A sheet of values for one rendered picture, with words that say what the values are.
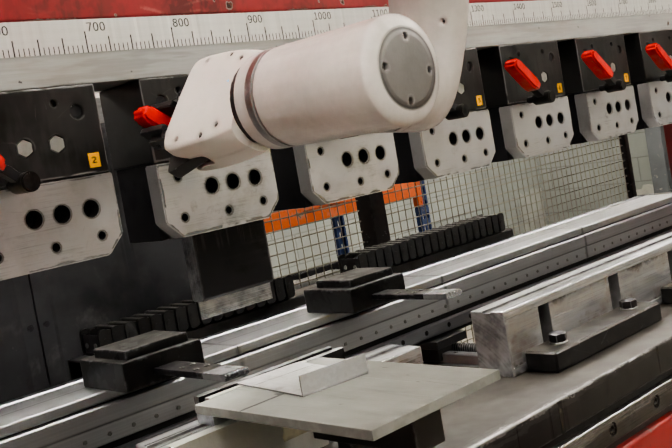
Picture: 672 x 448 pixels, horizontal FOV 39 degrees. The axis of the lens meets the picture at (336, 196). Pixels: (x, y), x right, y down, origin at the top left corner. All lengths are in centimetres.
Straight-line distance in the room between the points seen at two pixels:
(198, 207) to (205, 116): 18
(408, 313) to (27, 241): 85
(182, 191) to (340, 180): 22
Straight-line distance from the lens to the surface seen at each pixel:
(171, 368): 121
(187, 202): 99
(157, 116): 94
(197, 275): 104
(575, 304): 152
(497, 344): 139
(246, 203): 103
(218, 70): 86
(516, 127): 139
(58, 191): 92
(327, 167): 111
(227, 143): 81
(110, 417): 127
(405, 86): 70
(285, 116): 75
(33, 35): 93
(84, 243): 92
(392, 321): 158
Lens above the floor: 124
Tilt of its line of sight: 3 degrees down
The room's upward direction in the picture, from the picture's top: 10 degrees counter-clockwise
